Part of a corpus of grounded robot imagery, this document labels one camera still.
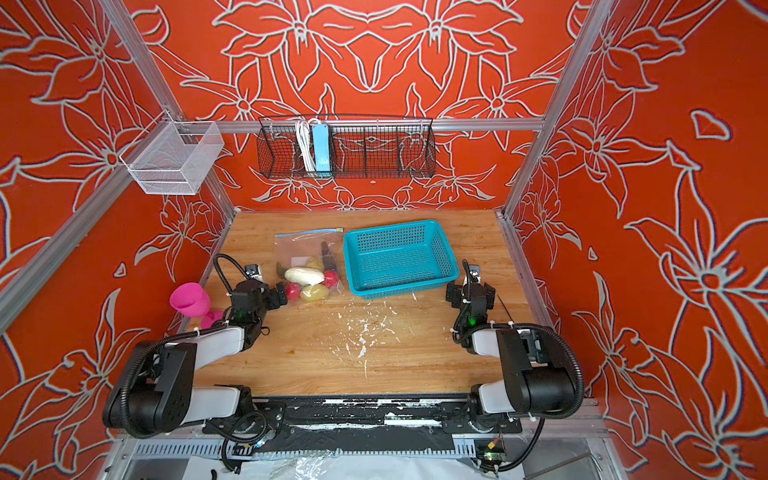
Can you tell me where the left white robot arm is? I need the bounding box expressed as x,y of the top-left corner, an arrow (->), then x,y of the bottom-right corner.
102,254 -> 288,441

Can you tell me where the black screwdriver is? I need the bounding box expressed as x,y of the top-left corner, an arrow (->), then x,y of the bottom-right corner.
497,295 -> 515,327

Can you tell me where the red apple front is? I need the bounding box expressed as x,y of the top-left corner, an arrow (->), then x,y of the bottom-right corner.
323,270 -> 339,289

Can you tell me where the teal plastic basket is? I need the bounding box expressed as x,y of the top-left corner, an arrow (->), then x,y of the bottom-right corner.
343,220 -> 459,300

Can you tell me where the pink plastic cup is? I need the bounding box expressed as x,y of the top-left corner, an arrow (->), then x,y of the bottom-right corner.
169,282 -> 224,329

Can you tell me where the clear zip top bag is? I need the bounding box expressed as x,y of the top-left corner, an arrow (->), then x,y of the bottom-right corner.
274,228 -> 345,303

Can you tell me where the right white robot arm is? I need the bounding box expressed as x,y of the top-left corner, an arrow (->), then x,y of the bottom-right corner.
446,261 -> 585,419

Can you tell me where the yellow potato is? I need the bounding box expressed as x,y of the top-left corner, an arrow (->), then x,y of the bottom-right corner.
300,283 -> 330,302

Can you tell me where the black wire wall basket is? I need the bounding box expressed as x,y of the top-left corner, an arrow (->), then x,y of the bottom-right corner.
256,114 -> 437,180

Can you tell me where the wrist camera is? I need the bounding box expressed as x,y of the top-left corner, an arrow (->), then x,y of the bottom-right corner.
463,261 -> 482,285
244,264 -> 263,282

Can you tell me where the yellow-green pear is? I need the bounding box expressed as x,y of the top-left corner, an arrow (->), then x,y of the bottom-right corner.
305,257 -> 325,272

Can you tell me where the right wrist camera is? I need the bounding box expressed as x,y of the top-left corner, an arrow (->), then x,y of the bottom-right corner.
463,261 -> 482,285

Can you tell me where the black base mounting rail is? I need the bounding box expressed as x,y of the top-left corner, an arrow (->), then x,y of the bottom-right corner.
202,392 -> 523,436

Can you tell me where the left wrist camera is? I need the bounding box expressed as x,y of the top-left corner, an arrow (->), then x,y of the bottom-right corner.
244,264 -> 263,282

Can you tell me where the white cable bundle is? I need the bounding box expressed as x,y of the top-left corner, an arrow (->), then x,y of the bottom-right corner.
295,119 -> 317,174

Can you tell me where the light blue box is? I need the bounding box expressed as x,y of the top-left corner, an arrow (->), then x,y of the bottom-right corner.
312,123 -> 331,176

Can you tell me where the red apple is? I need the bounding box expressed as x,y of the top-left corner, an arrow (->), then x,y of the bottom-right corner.
323,270 -> 339,289
285,282 -> 302,301

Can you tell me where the clear plastic wall bin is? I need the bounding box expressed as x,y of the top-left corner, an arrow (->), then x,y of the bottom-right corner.
121,121 -> 224,196

